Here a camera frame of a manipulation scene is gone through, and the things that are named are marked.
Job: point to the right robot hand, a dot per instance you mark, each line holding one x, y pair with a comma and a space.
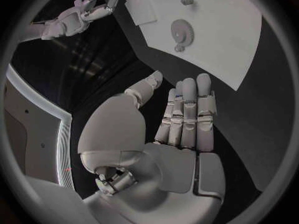
98, 7

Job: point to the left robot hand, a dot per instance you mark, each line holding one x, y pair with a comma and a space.
168, 171

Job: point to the white task board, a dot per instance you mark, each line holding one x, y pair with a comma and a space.
222, 41

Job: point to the large gear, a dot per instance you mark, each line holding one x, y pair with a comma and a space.
181, 31

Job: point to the small gear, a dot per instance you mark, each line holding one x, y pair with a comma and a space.
179, 48
187, 1

